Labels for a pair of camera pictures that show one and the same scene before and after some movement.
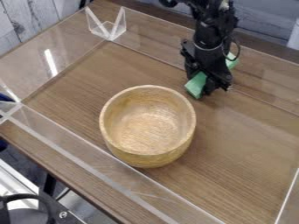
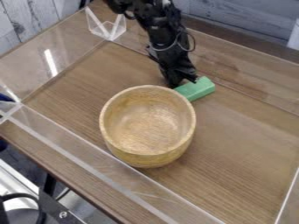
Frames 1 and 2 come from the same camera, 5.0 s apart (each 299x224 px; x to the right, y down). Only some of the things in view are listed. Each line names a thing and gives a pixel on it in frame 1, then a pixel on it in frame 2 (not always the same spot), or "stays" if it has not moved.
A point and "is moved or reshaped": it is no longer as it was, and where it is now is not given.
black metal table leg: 51,185 stays
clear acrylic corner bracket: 107,30 stays
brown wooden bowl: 147,122 stays
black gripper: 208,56 -> 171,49
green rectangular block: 195,85 is moved or reshaped
